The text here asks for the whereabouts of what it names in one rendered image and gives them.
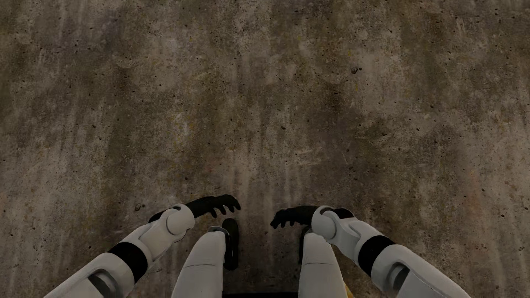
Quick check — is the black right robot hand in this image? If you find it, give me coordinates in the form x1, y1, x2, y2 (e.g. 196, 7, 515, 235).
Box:
270, 206, 319, 229

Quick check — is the white right robot leg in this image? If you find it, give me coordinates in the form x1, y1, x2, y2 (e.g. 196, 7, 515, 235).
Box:
298, 231, 348, 298

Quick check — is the black left robot foot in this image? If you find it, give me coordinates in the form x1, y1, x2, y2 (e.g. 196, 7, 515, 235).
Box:
221, 218, 239, 271

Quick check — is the white left robot leg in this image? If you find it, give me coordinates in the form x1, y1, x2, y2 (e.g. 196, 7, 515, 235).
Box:
171, 226, 229, 298

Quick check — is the white robot leg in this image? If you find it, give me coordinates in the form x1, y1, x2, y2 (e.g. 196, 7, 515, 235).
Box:
171, 226, 229, 298
298, 231, 348, 298

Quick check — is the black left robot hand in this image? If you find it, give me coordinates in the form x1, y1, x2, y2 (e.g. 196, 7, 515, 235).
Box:
185, 195, 242, 219

